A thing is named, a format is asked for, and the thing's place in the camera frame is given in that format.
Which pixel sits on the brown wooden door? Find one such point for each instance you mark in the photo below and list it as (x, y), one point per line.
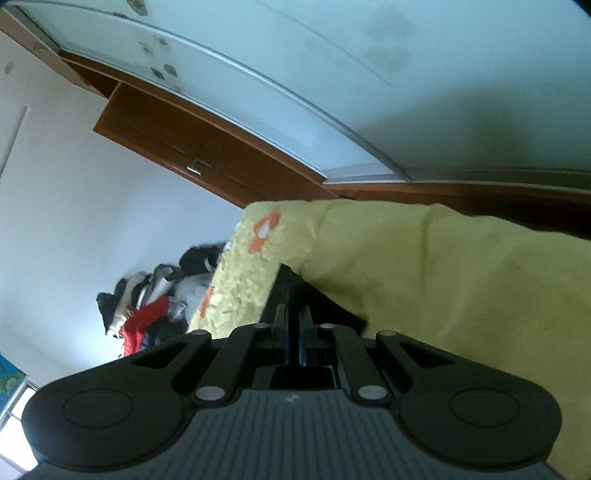
(194, 134)

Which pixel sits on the pile of folded clothes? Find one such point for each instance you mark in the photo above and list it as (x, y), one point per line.
(152, 304)

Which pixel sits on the yellow carrot printed blanket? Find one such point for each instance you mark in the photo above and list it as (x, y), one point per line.
(438, 277)

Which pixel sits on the wardrobe with frosted sliding doors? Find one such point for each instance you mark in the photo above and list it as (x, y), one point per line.
(323, 69)

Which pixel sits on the window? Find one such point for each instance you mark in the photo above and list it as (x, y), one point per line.
(11, 406)

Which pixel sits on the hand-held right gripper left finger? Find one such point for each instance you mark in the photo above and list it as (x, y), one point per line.
(282, 339)

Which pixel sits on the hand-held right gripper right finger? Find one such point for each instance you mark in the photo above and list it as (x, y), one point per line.
(304, 341)

